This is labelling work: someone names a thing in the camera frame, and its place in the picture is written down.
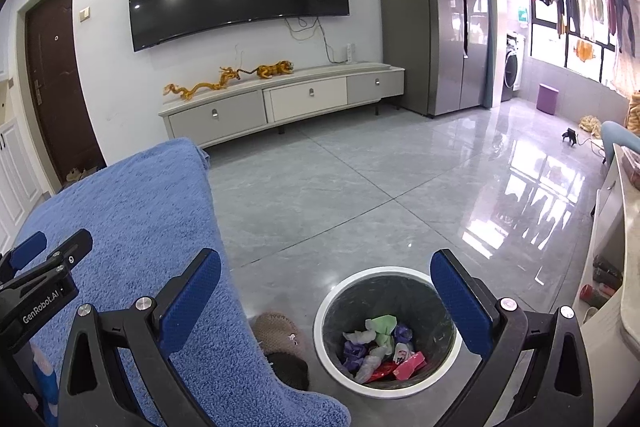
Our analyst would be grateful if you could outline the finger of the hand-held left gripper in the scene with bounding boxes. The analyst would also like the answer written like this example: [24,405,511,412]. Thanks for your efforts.
[0,231,48,280]
[0,228,94,303]

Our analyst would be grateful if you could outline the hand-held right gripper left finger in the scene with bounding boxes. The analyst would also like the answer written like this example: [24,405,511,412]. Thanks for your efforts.
[57,248,223,427]

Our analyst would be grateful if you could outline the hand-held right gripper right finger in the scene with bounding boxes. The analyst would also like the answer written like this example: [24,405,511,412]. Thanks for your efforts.
[430,248,596,427]

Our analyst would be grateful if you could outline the grey bin with white rim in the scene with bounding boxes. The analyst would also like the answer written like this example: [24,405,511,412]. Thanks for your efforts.
[314,266,463,395]

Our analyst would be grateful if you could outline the red snack packet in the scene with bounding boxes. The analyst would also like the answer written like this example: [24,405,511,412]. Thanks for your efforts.
[392,351,427,380]
[367,359,401,383]

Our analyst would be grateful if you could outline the green paper wrapper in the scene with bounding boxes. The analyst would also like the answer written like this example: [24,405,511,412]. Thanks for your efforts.
[365,314,398,348]

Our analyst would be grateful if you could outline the clear plastic wrapper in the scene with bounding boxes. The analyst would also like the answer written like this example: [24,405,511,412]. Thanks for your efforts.
[355,354,388,383]

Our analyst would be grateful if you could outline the blue pink patterned cloth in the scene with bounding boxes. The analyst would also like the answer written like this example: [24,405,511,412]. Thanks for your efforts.
[27,339,63,427]

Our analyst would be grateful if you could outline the blue blanket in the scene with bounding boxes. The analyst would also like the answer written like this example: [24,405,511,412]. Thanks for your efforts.
[12,137,351,427]

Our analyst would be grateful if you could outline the brown knit slipper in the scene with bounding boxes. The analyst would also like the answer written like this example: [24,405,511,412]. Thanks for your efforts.
[250,312,306,355]

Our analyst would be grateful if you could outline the dark bag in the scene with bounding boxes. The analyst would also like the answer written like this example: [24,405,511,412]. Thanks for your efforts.
[592,255,624,295]

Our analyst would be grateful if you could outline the white table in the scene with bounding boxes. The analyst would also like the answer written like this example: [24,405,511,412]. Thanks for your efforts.
[570,144,640,427]

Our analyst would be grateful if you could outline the dark brown door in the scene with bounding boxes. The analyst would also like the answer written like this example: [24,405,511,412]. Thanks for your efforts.
[25,0,107,188]

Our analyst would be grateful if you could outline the golden dragon figurine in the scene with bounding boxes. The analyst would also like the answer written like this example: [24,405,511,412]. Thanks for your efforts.
[164,66,256,100]

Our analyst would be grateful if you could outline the purple stool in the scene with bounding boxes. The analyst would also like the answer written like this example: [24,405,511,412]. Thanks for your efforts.
[536,83,558,115]

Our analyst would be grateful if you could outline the teal chair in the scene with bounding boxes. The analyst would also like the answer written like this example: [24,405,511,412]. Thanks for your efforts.
[600,121,640,168]

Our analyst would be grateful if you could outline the white television cabinet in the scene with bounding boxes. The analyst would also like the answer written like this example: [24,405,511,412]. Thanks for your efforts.
[158,63,406,148]

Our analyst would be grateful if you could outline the washing machine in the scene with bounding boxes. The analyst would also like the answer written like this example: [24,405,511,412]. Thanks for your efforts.
[501,33,527,102]

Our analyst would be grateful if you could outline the golden tiger figurine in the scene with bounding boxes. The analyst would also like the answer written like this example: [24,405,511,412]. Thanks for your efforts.
[255,61,295,80]

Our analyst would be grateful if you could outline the grey refrigerator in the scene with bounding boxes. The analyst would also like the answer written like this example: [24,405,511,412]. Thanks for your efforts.
[375,0,492,118]

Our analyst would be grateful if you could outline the row of hanging clothes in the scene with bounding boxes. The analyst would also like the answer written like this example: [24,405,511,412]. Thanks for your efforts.
[529,0,640,62]

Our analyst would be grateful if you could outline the yellow rope pile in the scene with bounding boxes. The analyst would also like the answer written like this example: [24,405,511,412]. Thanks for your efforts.
[577,114,603,138]

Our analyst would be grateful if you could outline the television cables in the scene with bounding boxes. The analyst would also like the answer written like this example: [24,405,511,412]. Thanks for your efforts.
[285,17,348,65]

